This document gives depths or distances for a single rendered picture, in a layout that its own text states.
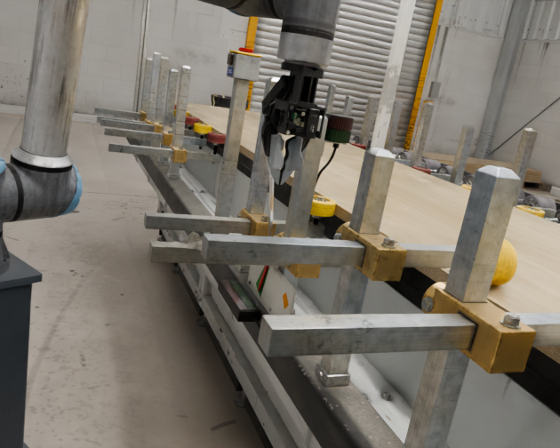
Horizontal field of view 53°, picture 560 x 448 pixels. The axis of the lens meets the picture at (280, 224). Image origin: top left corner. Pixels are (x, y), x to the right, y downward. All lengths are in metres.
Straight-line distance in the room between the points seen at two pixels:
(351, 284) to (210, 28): 8.16
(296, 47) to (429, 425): 0.60
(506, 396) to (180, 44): 8.21
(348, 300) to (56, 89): 0.91
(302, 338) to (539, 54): 10.62
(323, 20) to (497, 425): 0.70
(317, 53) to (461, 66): 10.06
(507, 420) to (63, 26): 1.22
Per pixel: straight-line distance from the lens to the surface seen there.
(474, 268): 0.67
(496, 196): 0.66
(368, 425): 0.91
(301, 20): 0.95
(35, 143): 1.52
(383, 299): 1.21
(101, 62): 8.71
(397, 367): 1.18
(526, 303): 0.98
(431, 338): 0.63
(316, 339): 0.55
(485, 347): 0.65
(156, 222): 1.26
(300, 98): 0.94
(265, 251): 0.78
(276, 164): 0.98
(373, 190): 0.86
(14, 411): 1.72
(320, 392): 0.96
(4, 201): 1.49
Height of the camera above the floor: 1.19
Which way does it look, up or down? 15 degrees down
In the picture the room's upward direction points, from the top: 10 degrees clockwise
